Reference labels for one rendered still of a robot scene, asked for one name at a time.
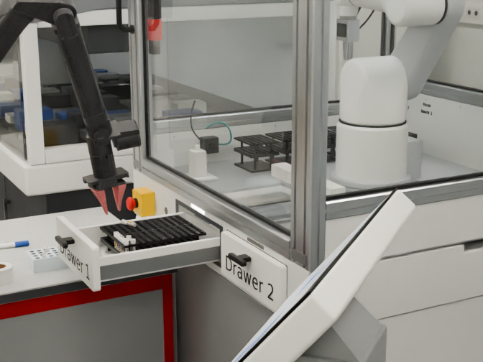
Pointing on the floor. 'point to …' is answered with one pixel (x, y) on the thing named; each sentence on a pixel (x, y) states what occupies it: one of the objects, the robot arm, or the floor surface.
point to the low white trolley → (79, 304)
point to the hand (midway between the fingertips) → (112, 209)
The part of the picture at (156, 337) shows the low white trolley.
